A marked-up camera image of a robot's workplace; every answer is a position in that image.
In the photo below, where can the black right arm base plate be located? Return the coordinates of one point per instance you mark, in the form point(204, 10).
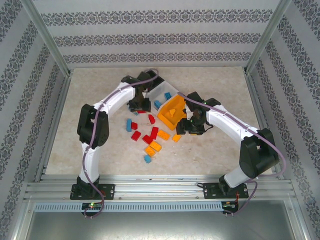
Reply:
point(210, 191)

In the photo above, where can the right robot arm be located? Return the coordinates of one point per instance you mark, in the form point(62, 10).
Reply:
point(230, 122)

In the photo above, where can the yellow lego brick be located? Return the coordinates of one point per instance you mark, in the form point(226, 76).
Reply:
point(176, 138)
point(155, 146)
point(163, 135)
point(150, 151)

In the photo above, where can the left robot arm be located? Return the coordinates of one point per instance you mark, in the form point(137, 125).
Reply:
point(90, 162)

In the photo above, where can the yellow plastic bin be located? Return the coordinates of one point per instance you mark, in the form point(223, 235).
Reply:
point(180, 104)

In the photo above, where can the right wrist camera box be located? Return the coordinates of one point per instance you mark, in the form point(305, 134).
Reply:
point(195, 130)

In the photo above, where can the aluminium mounting rail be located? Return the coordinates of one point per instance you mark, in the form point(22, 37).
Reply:
point(160, 187)

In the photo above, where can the metal sheet shelf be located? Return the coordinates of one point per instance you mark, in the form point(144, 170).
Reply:
point(160, 227)

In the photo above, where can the aluminium frame post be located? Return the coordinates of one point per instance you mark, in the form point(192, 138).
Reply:
point(47, 37)
point(266, 37)

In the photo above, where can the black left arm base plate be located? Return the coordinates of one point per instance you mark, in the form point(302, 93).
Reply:
point(107, 191)

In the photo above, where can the aluminium side rail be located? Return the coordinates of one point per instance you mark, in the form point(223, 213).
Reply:
point(55, 125)
point(258, 112)

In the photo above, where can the long red lego brick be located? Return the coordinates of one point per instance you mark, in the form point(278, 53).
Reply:
point(154, 132)

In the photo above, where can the long blue lego brick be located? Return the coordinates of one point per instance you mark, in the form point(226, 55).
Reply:
point(129, 125)

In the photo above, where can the yellow lego slope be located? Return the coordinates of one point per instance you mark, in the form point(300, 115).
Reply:
point(172, 113)

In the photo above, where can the blue lego wedge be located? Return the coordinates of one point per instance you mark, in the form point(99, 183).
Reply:
point(135, 113)

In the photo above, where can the white plastic bin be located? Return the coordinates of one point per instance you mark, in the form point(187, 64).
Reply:
point(160, 93)

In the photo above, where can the small controller circuit board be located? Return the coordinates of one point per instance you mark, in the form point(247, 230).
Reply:
point(92, 206)
point(230, 205)

